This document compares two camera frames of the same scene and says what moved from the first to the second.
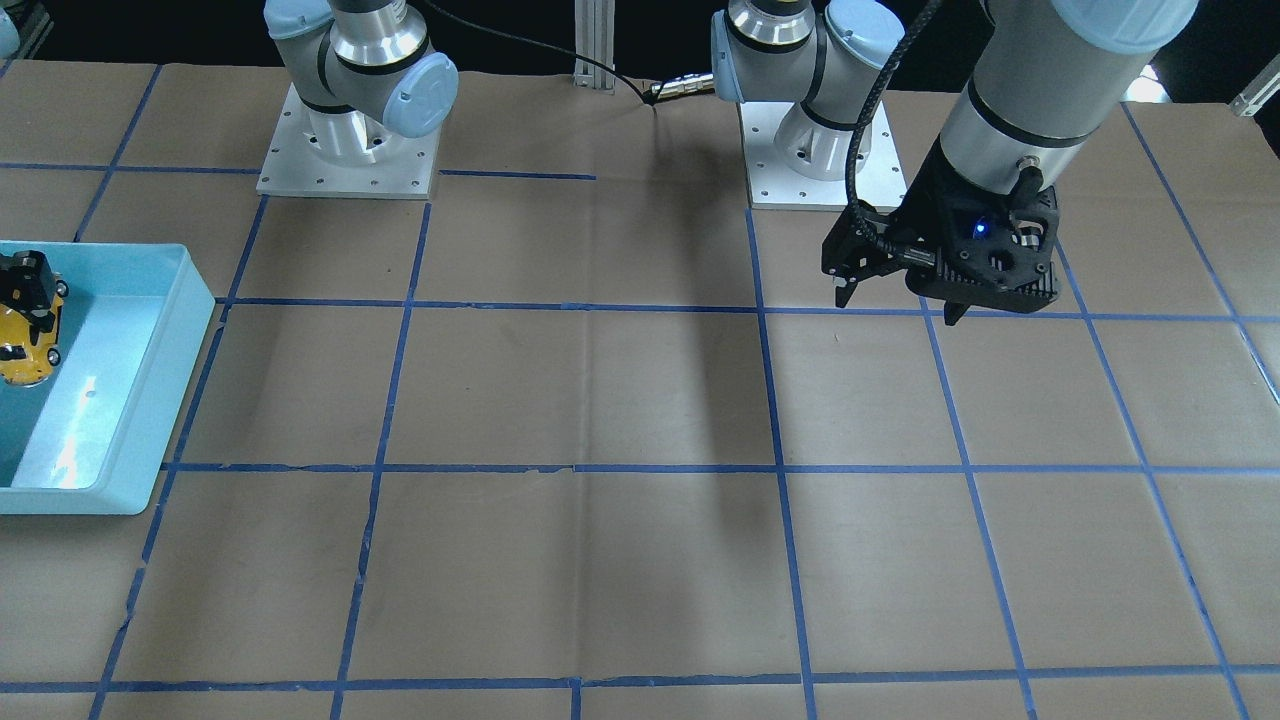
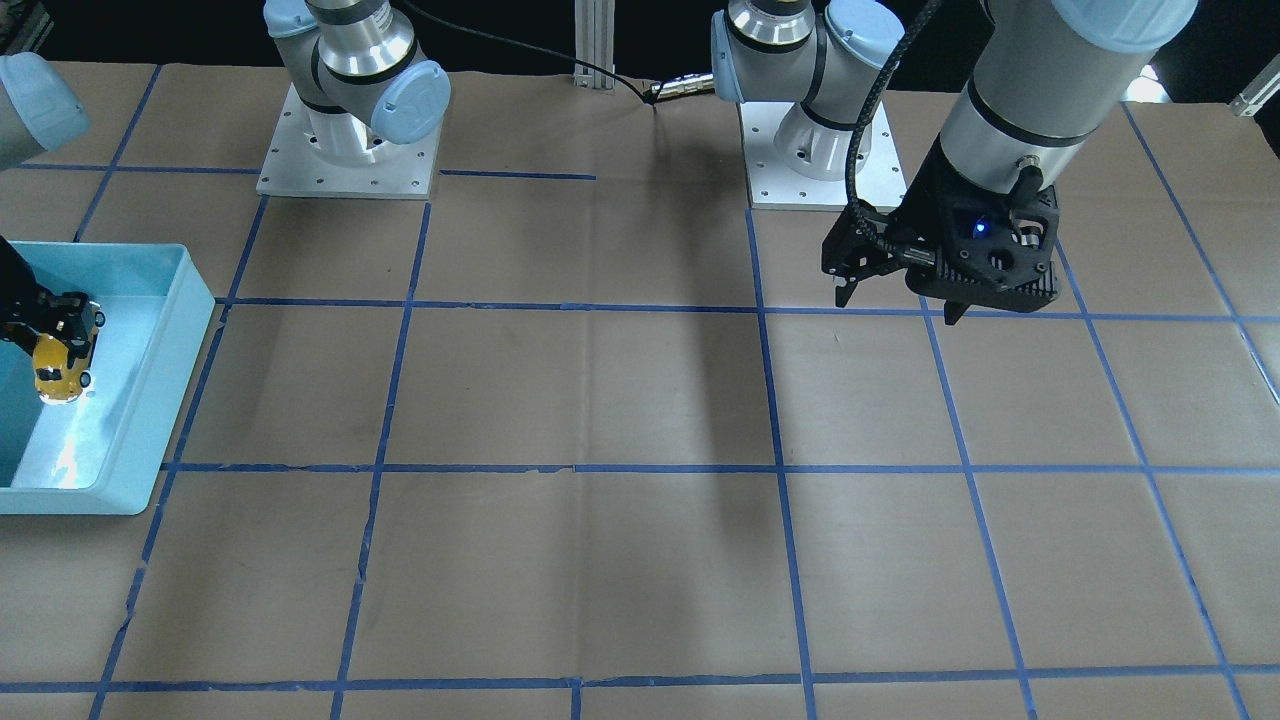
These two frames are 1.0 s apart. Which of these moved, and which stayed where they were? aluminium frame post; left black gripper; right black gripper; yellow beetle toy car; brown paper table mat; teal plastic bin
Moved: right black gripper; yellow beetle toy car
Stayed: brown paper table mat; aluminium frame post; teal plastic bin; left black gripper
